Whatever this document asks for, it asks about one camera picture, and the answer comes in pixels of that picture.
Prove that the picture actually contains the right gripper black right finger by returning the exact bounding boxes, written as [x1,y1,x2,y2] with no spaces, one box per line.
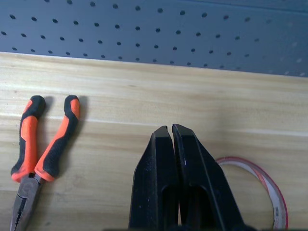
[171,124,246,229]

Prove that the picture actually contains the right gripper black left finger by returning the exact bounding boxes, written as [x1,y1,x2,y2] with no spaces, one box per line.
[128,125,181,229]

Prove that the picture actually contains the orange and black long-nose pliers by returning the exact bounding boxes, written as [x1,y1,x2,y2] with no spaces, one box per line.
[9,94,81,231]

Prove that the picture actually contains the blue grey pegboard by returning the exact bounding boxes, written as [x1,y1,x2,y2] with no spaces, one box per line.
[0,0,308,78]

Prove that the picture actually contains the red and white tape roll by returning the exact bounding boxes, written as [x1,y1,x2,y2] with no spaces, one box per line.
[216,156,289,229]

